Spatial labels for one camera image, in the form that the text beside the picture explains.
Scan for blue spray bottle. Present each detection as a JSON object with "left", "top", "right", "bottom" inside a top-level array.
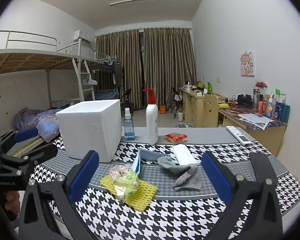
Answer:
[{"left": 123, "top": 107, "right": 135, "bottom": 142}]

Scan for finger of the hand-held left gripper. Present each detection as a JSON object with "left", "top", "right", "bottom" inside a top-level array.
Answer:
[
  {"left": 16, "top": 144, "right": 58, "bottom": 167},
  {"left": 0, "top": 127, "right": 38, "bottom": 151}
]

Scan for wooden desk with patterned cover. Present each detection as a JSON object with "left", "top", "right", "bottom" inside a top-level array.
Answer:
[{"left": 218, "top": 102, "right": 288, "bottom": 157}]

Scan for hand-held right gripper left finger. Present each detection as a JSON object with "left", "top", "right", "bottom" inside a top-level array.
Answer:
[{"left": 16, "top": 150, "right": 100, "bottom": 240}]

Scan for red snack packet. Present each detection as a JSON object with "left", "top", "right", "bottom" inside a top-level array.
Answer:
[{"left": 164, "top": 133, "right": 188, "bottom": 143}]

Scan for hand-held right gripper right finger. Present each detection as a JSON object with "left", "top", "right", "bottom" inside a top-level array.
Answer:
[{"left": 201, "top": 151, "right": 283, "bottom": 240}]

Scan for brown curtain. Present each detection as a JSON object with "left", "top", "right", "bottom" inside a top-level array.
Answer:
[
  {"left": 143, "top": 27, "right": 197, "bottom": 105},
  {"left": 95, "top": 29, "right": 143, "bottom": 109}
]

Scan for wooden smiley chair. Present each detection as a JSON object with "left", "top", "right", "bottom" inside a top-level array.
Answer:
[{"left": 203, "top": 94, "right": 219, "bottom": 128}]

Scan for person's left hand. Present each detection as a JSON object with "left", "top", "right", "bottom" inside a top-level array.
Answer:
[{"left": 5, "top": 191, "right": 22, "bottom": 215}]

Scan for blue checked bedsheet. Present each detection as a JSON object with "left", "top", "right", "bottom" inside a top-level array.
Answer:
[{"left": 94, "top": 90, "right": 119, "bottom": 100}]

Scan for white metal bunk bed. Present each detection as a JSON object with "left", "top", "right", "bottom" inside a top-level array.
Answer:
[
  {"left": 0, "top": 30, "right": 97, "bottom": 140},
  {"left": 90, "top": 50, "right": 123, "bottom": 108}
]

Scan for clear plastic bag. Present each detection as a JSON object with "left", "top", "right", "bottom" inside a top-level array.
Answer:
[{"left": 109, "top": 164, "right": 140, "bottom": 204}]

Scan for blue face mask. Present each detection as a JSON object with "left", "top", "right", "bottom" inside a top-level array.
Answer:
[{"left": 132, "top": 147, "right": 172, "bottom": 174}]

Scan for white foam box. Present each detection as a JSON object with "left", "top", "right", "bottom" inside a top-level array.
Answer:
[{"left": 55, "top": 99, "right": 122, "bottom": 163}]

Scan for white air conditioner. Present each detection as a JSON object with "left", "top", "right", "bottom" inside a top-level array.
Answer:
[{"left": 74, "top": 30, "right": 93, "bottom": 44}]

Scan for blue plaid quilt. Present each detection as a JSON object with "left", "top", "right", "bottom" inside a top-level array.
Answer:
[{"left": 12, "top": 107, "right": 62, "bottom": 143}]

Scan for grey sock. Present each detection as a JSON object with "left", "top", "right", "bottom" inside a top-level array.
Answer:
[{"left": 157, "top": 156, "right": 202, "bottom": 192}]

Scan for ceiling tube light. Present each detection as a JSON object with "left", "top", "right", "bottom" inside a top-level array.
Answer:
[{"left": 109, "top": 0, "right": 156, "bottom": 6}]

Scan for white cloth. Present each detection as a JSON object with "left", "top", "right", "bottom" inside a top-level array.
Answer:
[{"left": 170, "top": 144, "right": 198, "bottom": 166}]

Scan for yellow foam net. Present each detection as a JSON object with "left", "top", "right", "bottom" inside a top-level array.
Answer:
[{"left": 100, "top": 175, "right": 158, "bottom": 213}]

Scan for dark hanging shirt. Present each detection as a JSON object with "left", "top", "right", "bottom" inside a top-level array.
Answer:
[{"left": 114, "top": 62, "right": 124, "bottom": 85}]

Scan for black folding chair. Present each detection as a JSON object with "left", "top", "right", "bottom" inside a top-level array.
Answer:
[{"left": 120, "top": 89, "right": 134, "bottom": 117}]

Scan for blue hanging garment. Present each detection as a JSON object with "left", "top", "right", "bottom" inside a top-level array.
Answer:
[{"left": 102, "top": 61, "right": 115, "bottom": 74}]

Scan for wooden desk with drawers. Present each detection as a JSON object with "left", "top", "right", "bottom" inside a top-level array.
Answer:
[{"left": 179, "top": 87, "right": 228, "bottom": 128}]

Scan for black rounded item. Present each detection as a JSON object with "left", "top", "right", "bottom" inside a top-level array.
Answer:
[{"left": 237, "top": 94, "right": 253, "bottom": 109}]

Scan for white red pump bottle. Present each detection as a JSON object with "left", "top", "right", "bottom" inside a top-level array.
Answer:
[{"left": 142, "top": 88, "right": 159, "bottom": 145}]

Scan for folded black chair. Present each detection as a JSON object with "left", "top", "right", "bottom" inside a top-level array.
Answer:
[{"left": 169, "top": 87, "right": 184, "bottom": 113}]

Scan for pink cartoon wall poster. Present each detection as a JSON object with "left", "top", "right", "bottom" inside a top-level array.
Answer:
[{"left": 239, "top": 51, "right": 255, "bottom": 76}]

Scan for printed paper sheets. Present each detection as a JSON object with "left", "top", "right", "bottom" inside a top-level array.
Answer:
[{"left": 238, "top": 113, "right": 274, "bottom": 130}]

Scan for white remote control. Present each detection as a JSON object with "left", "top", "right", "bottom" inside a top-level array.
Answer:
[{"left": 226, "top": 126, "right": 252, "bottom": 146}]

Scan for row of toiletry bottles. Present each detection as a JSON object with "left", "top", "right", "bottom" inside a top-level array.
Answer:
[{"left": 252, "top": 81, "right": 290, "bottom": 123}]

